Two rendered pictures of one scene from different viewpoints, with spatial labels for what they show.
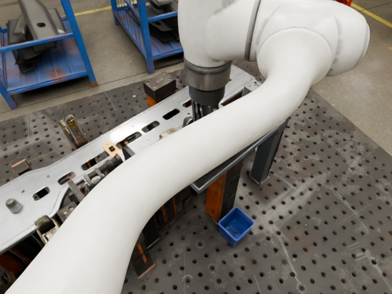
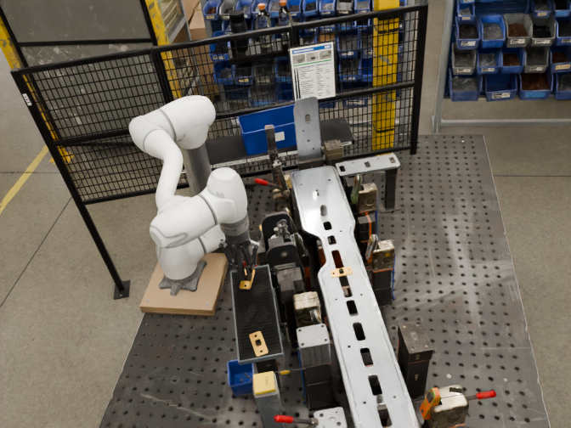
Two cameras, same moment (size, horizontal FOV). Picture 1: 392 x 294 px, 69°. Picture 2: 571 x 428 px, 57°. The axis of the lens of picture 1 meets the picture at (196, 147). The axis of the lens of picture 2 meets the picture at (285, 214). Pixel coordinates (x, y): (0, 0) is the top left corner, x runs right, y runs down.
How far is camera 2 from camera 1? 1.75 m
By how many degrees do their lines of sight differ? 77
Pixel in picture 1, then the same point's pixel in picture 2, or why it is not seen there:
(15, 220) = (314, 211)
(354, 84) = not seen: outside the picture
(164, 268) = not seen: hidden behind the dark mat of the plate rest
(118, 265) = (156, 150)
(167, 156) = (168, 159)
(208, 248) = not seen: hidden behind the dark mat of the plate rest
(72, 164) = (342, 244)
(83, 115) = (485, 312)
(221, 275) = (221, 353)
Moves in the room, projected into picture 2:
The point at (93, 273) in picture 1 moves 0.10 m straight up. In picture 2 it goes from (155, 143) to (147, 118)
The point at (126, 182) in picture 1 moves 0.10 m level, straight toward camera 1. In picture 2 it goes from (169, 151) to (141, 150)
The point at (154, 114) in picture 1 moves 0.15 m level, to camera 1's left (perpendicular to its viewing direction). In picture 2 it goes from (368, 317) to (387, 288)
